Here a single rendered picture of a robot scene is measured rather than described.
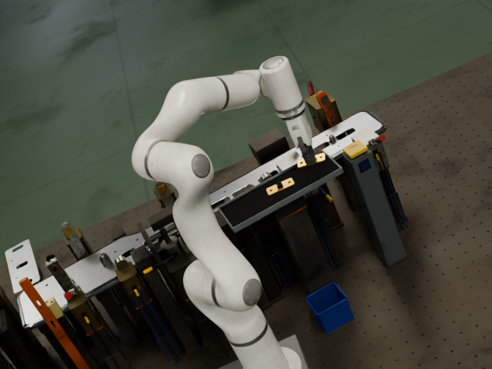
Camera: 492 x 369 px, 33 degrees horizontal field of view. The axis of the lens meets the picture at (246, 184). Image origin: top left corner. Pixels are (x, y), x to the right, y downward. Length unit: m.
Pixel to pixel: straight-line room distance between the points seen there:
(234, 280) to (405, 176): 1.17
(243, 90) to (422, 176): 1.13
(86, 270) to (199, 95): 1.01
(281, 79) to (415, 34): 3.34
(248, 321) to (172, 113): 0.62
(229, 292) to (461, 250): 0.92
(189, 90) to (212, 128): 3.34
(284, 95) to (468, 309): 0.84
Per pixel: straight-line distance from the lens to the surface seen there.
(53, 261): 2.60
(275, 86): 2.30
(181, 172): 1.97
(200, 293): 2.24
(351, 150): 2.54
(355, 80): 5.28
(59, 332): 2.75
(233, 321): 2.30
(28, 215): 5.51
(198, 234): 2.11
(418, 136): 3.34
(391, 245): 2.75
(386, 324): 2.62
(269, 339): 2.36
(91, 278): 2.83
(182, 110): 2.04
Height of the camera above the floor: 2.55
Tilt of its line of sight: 33 degrees down
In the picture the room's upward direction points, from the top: 24 degrees counter-clockwise
